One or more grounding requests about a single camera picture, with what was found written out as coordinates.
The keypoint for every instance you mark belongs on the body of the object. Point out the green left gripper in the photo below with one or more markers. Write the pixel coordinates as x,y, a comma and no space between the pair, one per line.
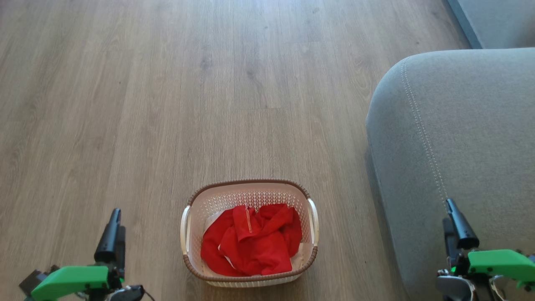
71,282

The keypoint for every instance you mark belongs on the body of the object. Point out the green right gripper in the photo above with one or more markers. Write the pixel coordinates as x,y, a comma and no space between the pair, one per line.
501,263

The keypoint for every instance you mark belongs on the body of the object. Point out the red garment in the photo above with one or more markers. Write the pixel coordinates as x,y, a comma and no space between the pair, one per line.
259,246

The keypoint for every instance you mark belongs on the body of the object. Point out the white cloth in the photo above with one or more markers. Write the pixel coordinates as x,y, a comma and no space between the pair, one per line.
301,258

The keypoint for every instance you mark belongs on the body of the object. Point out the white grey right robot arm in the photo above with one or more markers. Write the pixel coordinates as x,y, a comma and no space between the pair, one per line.
453,289

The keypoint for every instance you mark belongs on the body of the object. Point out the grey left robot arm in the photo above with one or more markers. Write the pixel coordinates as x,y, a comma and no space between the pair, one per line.
127,293

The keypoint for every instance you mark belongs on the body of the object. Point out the grey fabric sofa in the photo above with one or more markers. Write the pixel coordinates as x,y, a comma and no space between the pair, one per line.
459,146

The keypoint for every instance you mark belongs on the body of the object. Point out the grey sofa seat section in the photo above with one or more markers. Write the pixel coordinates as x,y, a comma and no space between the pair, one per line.
497,21

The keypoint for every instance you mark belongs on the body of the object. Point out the white brown-rimmed laundry basket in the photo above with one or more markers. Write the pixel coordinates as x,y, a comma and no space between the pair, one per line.
250,191

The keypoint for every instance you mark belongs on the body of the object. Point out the dark left wrist camera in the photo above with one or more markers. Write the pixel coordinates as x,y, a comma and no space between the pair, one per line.
31,281

